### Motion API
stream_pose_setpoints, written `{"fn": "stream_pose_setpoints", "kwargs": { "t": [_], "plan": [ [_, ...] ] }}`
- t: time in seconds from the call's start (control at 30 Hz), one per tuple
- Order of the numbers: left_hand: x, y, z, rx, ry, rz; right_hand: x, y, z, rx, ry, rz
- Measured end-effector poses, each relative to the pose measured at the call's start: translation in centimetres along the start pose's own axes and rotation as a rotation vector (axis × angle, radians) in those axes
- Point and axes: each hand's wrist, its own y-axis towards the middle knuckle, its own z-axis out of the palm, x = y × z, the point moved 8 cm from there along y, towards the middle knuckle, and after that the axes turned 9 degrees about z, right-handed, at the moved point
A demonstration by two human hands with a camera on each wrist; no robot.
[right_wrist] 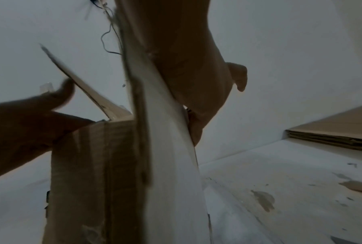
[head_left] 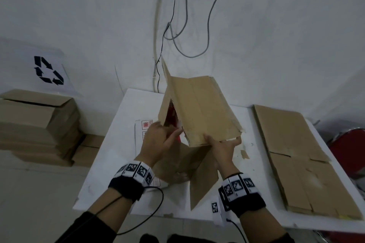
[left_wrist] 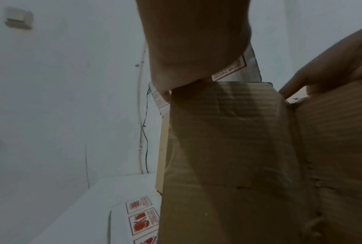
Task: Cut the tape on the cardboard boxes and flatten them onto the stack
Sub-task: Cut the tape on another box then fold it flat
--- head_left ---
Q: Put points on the person's left hand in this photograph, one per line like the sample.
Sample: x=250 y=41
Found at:
x=156 y=140

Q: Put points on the person's right hand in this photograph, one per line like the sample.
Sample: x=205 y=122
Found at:
x=225 y=154

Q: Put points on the stack of boxes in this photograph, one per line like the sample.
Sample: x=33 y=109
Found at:
x=28 y=137

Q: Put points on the person's left forearm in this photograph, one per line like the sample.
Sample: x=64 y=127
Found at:
x=114 y=211

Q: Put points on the person's right forearm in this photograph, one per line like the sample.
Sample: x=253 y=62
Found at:
x=256 y=225

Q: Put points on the person's black trouser legs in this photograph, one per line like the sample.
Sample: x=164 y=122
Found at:
x=176 y=239

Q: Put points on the brown tape scrap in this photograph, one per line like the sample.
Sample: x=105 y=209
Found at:
x=244 y=154

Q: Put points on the white table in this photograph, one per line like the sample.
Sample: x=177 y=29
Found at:
x=119 y=148

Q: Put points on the black marker wrist band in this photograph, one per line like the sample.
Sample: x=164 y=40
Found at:
x=245 y=203
x=125 y=188

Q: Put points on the red chair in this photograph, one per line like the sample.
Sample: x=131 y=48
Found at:
x=350 y=148

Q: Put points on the white recycling symbol sign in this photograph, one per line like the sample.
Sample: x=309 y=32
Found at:
x=48 y=70

